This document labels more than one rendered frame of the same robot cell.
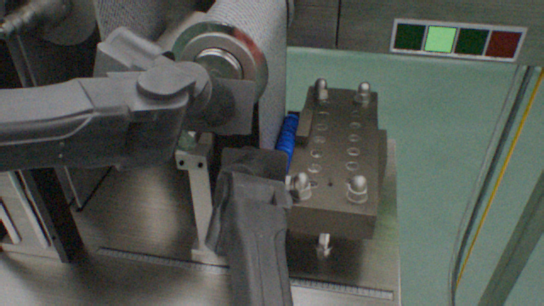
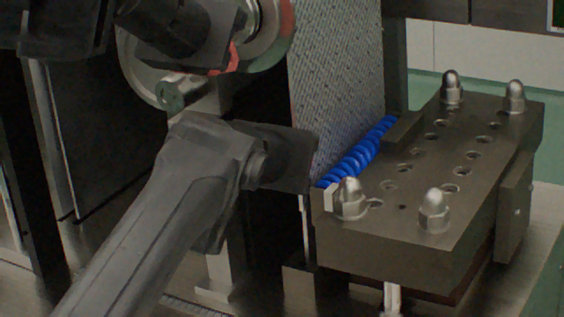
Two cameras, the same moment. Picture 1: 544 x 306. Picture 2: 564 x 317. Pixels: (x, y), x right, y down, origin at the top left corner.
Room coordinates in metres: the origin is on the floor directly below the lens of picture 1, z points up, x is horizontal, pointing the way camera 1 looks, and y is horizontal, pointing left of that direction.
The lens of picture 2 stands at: (-0.18, -0.28, 1.52)
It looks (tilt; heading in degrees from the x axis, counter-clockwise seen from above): 28 degrees down; 22
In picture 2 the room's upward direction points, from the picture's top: 5 degrees counter-clockwise
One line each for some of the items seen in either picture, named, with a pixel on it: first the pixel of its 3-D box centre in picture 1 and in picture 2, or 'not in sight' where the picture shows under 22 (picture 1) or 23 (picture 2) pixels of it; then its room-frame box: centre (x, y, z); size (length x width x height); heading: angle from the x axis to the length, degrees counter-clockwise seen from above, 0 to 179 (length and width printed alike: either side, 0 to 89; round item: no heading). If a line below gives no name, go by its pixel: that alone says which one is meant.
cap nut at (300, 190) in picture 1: (301, 184); (350, 195); (0.58, -0.05, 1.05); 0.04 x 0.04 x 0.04
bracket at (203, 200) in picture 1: (201, 184); (208, 180); (0.58, 0.12, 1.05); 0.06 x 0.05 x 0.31; 170
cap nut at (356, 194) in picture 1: (358, 186); (434, 207); (0.57, -0.14, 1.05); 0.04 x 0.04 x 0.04
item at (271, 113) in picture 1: (274, 113); (343, 99); (0.72, 0.00, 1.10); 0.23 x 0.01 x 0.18; 170
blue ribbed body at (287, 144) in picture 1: (285, 147); (362, 157); (0.71, -0.02, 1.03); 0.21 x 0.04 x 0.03; 170
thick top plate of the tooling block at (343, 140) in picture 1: (336, 150); (445, 174); (0.74, -0.13, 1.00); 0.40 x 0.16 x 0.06; 170
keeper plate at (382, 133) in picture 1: (379, 164); (515, 206); (0.73, -0.22, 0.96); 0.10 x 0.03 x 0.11; 170
